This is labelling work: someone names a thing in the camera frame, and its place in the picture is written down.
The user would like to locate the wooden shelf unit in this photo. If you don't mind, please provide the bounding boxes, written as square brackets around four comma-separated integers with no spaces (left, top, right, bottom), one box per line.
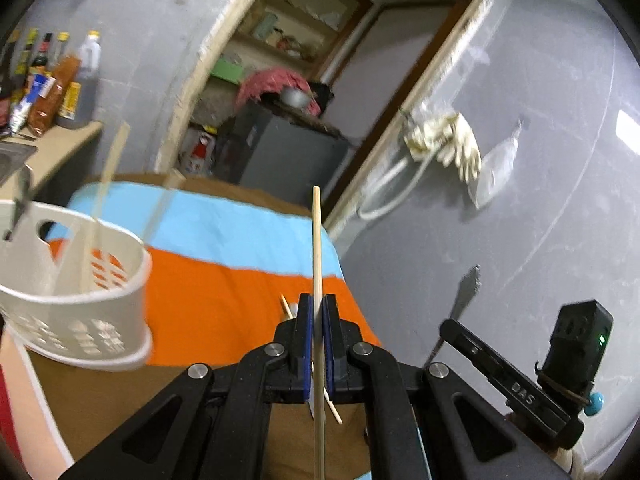
[210,0,375,91]

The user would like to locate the wooden chopstick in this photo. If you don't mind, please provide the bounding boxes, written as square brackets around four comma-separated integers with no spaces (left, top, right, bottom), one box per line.
[80,122,131,293]
[280,295,344,425]
[311,186,326,480]
[142,167,186,249]

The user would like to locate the white plastic utensil basket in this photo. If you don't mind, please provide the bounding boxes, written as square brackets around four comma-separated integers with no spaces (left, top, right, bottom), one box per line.
[0,200,153,372]

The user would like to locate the dark sauce bottle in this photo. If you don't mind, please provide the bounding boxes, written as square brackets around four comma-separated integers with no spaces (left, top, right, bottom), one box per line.
[15,27,39,77]

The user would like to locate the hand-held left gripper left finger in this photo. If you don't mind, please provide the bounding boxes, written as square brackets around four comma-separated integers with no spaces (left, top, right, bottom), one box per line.
[60,294,315,480]

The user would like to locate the door frame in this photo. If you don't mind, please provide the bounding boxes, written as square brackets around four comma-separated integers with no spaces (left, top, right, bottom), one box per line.
[152,0,488,233]

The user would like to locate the red cloth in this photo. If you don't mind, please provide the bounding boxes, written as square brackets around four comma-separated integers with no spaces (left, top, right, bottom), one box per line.
[237,67,321,116]

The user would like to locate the large dark oil jug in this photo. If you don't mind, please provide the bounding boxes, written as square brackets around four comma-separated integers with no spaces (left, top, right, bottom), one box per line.
[55,30,104,129]

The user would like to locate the cream rubber gloves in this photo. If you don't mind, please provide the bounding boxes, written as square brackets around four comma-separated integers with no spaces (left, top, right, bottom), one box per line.
[405,112,482,184]

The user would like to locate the stainless steel sink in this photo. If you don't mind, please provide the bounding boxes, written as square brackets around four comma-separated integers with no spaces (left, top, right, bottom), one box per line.
[0,140,39,187]

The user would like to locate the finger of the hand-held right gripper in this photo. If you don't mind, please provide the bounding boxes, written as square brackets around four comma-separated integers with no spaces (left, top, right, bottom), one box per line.
[440,319,501,376]

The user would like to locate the metal pot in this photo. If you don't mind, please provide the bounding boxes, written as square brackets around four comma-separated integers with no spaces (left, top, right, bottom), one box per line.
[279,87,311,109]

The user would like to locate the blue white packet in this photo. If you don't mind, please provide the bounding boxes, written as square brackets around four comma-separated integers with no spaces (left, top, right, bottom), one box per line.
[7,72,54,131]

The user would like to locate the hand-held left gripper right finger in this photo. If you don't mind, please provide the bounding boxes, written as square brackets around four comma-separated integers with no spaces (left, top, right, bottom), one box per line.
[322,295,571,480]

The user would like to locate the black bag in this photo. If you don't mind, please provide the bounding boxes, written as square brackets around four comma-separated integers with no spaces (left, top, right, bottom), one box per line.
[310,82,334,114]

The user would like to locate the green box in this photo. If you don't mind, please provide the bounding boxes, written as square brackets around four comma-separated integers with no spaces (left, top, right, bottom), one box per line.
[210,57,249,84]

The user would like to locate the red label sauce bottle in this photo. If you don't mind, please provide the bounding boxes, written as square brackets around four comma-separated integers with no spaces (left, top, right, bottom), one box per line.
[27,32,54,79]

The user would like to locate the striped colourful blanket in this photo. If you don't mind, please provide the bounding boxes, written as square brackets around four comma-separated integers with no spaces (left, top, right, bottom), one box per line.
[0,172,431,480]

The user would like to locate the white hose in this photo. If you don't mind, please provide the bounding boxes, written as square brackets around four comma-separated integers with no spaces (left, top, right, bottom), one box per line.
[357,152,441,221]

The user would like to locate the grey cabinet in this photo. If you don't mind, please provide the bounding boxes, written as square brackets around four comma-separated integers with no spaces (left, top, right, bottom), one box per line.
[227,102,351,212]

